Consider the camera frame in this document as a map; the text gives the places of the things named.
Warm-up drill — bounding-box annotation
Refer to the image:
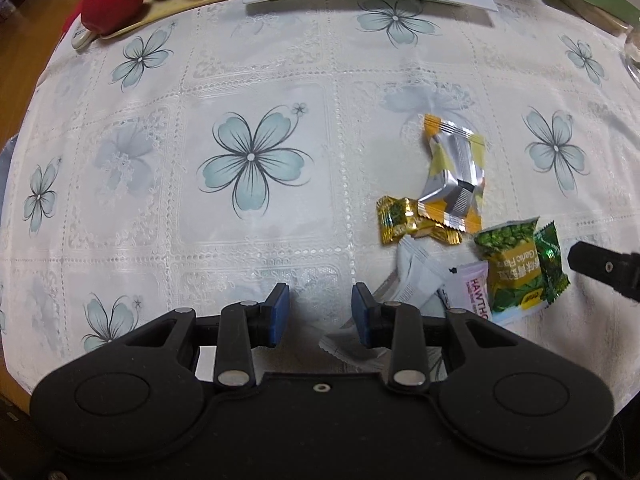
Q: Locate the blue stool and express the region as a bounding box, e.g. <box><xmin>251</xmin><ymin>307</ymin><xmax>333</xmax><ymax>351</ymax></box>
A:
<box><xmin>0</xmin><ymin>137</ymin><xmax>18</xmax><ymax>201</ymax></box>

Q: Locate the clear glass cup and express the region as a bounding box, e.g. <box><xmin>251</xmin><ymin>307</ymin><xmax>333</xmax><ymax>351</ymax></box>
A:
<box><xmin>620</xmin><ymin>25</ymin><xmax>640</xmax><ymax>86</ymax></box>

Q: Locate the plain white snack packet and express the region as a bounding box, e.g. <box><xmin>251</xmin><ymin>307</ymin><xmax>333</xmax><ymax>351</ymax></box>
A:
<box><xmin>319</xmin><ymin>237</ymin><xmax>448</xmax><ymax>366</ymax></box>

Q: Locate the pink and white snack packet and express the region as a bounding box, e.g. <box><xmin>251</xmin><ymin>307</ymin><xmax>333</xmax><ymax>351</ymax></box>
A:
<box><xmin>440</xmin><ymin>261</ymin><xmax>493</xmax><ymax>323</ymax></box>

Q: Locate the silver and yellow snack packet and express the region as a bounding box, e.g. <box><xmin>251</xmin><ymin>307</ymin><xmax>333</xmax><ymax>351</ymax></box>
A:
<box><xmin>417</xmin><ymin>114</ymin><xmax>487</xmax><ymax>233</ymax></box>

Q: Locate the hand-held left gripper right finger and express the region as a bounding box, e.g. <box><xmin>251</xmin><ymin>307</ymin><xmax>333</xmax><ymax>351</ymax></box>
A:
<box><xmin>351</xmin><ymin>282</ymin><xmax>536</xmax><ymax>395</ymax></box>

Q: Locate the gold candy packet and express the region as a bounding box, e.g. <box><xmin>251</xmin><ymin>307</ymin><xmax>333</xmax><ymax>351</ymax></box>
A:
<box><xmin>376</xmin><ymin>196</ymin><xmax>463</xmax><ymax>247</ymax></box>

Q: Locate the white floral tablecloth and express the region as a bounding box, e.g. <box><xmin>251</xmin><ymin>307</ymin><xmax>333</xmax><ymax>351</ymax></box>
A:
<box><xmin>0</xmin><ymin>0</ymin><xmax>640</xmax><ymax>411</ymax></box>

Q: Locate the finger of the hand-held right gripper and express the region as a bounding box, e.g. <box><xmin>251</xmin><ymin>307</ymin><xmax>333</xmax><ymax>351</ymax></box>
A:
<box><xmin>566</xmin><ymin>240</ymin><xmax>640</xmax><ymax>303</ymax></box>

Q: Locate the yellow green pea packet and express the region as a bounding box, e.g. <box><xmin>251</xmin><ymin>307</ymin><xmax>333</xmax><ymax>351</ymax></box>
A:
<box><xmin>474</xmin><ymin>216</ymin><xmax>546</xmax><ymax>325</ymax></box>

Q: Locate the red fruit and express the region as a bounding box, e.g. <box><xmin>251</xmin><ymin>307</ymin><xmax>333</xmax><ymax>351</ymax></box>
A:
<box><xmin>81</xmin><ymin>0</ymin><xmax>145</xmax><ymax>36</ymax></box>

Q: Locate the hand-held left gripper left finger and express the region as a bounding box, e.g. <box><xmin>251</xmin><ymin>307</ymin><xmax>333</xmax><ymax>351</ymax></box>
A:
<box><xmin>107</xmin><ymin>282</ymin><xmax>291</xmax><ymax>395</ymax></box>

